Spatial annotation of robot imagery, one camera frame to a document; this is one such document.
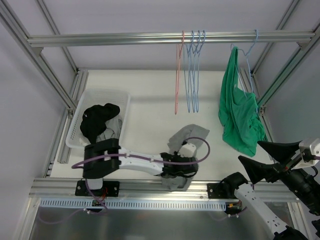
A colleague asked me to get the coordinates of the blue hanger of black top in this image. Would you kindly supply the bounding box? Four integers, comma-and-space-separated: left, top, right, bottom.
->
186, 30, 202, 113

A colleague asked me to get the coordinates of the black tank top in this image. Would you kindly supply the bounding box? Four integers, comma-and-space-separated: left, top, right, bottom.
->
80, 103, 120, 144

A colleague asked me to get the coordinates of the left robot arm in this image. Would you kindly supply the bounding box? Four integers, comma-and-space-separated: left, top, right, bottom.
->
80, 138, 199, 196

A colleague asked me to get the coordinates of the white slotted cable duct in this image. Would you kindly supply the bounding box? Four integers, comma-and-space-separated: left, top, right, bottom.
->
39, 198, 227, 212

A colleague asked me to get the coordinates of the dark grey tank top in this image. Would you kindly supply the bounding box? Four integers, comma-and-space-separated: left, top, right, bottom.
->
161, 123, 211, 193

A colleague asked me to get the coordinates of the white plastic basket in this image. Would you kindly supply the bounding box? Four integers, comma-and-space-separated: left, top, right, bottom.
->
65, 88, 131, 150

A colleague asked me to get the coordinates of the aluminium frame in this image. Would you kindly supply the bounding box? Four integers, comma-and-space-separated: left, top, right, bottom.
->
0, 0, 320, 240

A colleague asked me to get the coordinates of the blue hanger of green top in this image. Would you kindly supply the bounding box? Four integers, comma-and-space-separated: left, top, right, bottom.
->
192, 30, 206, 113

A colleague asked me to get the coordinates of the pink wire hanger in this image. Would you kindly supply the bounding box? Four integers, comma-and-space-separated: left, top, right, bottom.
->
174, 30, 185, 115

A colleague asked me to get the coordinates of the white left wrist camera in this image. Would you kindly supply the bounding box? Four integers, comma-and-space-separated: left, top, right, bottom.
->
178, 142, 197, 158

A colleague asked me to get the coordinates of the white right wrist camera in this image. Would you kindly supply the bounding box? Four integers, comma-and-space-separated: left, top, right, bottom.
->
286, 137, 320, 170

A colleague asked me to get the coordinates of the blue hanger of grey top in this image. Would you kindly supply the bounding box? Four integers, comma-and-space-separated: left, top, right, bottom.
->
183, 30, 195, 113

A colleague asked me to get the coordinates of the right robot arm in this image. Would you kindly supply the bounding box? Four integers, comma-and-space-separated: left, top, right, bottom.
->
206, 138, 320, 240

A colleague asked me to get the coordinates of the aluminium hanging rail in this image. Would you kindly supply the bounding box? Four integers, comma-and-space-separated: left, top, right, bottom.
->
27, 30, 316, 48

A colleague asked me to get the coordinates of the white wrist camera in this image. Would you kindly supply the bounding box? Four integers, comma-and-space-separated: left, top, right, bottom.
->
286, 137, 320, 170
178, 142, 197, 158

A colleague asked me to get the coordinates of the green tank top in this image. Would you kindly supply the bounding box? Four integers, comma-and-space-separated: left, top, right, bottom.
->
218, 46, 266, 157

